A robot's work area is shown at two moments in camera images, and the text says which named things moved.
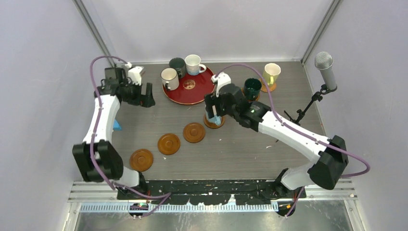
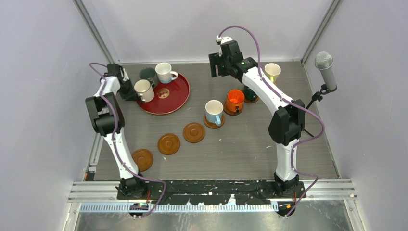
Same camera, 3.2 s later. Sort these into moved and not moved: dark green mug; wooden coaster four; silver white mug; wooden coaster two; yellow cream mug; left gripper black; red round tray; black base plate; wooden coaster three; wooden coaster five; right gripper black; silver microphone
Moved: right gripper black; silver white mug; red round tray
Not moved: dark green mug; silver microphone; black base plate; wooden coaster three; wooden coaster two; left gripper black; wooden coaster four; wooden coaster five; yellow cream mug
